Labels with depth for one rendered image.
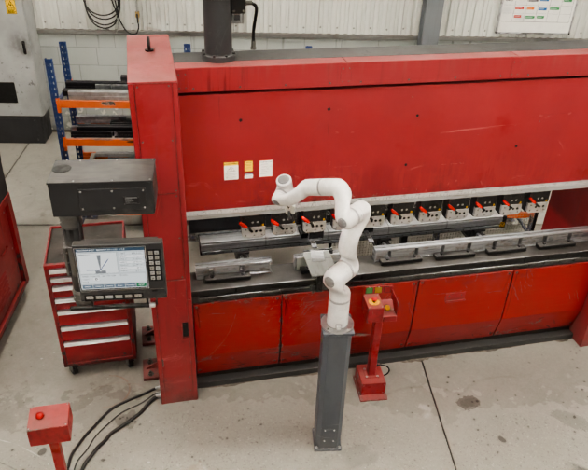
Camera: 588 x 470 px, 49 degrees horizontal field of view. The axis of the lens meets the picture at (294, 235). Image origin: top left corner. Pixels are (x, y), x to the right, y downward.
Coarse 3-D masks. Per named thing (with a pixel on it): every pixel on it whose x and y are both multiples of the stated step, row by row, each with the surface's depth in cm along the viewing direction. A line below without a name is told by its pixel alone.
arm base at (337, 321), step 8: (344, 304) 359; (328, 312) 368; (336, 312) 362; (344, 312) 363; (328, 320) 370; (336, 320) 365; (344, 320) 366; (352, 320) 375; (328, 328) 368; (336, 328) 368; (344, 328) 369; (352, 328) 370
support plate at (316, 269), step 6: (324, 252) 435; (306, 258) 428; (330, 258) 429; (312, 264) 423; (318, 264) 423; (324, 264) 423; (330, 264) 424; (312, 270) 417; (318, 270) 417; (324, 270) 417; (312, 276) 412; (318, 276) 414
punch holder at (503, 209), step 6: (498, 198) 449; (504, 198) 443; (510, 198) 444; (516, 198) 445; (522, 198) 446; (498, 204) 450; (504, 204) 446; (510, 204) 447; (516, 204) 448; (498, 210) 451; (504, 210) 448; (510, 210) 449; (516, 210) 450
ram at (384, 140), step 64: (192, 128) 367; (256, 128) 376; (320, 128) 384; (384, 128) 394; (448, 128) 404; (512, 128) 414; (576, 128) 424; (192, 192) 389; (256, 192) 398; (384, 192) 419; (512, 192) 442
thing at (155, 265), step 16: (96, 240) 335; (112, 240) 331; (128, 240) 331; (144, 240) 332; (160, 240) 332; (160, 256) 335; (160, 272) 340; (80, 288) 339; (112, 288) 342; (128, 288) 343; (144, 288) 345; (160, 288) 346
